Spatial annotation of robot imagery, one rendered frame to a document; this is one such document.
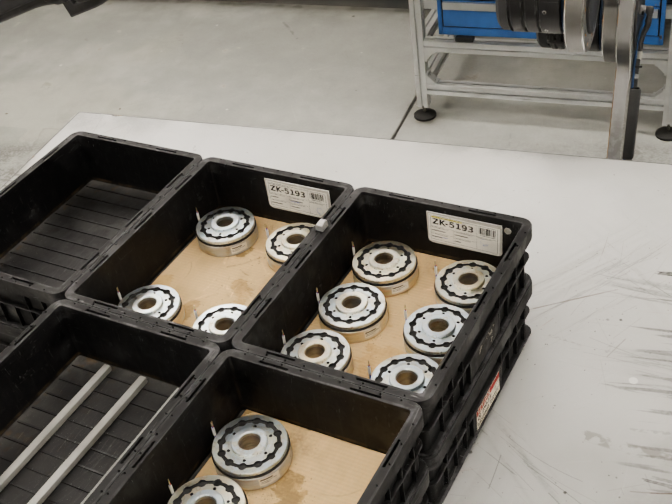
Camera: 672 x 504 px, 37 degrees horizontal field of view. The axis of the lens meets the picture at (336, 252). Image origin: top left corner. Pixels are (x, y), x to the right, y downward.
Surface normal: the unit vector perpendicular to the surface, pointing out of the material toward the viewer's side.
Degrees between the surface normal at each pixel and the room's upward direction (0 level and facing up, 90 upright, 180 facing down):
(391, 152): 0
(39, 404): 0
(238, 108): 0
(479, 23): 90
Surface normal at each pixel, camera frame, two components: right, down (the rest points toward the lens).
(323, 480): -0.12, -0.78
